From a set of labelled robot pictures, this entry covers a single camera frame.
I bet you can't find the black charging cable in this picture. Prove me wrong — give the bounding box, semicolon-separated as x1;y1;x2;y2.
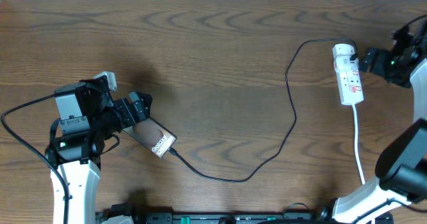
167;37;359;183

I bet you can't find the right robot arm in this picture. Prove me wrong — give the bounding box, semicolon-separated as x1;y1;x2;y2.
316;15;426;223

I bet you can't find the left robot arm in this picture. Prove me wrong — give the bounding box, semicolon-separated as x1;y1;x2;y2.
45;77;153;223

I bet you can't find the white USB charger adapter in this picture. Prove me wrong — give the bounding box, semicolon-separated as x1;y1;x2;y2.
332;43;355;59

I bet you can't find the white power strip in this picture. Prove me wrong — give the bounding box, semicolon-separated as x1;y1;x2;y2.
334;55;364;106

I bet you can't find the white power strip cord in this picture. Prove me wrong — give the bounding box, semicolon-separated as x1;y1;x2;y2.
352;104;376;224

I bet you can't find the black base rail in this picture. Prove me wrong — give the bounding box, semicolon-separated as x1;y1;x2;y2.
95;211;394;224

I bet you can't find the black left camera cable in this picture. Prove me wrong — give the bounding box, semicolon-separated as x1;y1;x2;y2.
0;93;73;224

